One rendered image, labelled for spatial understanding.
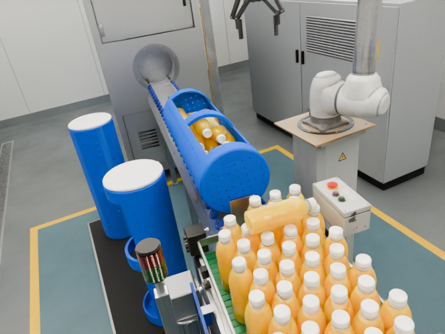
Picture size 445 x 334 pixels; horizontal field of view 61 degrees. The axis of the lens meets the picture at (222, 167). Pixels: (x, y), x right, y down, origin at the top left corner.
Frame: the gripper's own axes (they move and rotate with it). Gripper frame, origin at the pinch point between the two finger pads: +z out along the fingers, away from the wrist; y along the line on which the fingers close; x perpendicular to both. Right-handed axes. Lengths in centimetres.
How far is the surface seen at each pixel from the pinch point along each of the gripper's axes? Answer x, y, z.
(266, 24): 260, -68, 2
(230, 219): -46, 0, 53
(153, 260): -80, -6, 45
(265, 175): -13, 2, 52
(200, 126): 5.4, -31.6, 37.2
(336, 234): -46, 32, 54
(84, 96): 330, -394, 81
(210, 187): -27, -15, 51
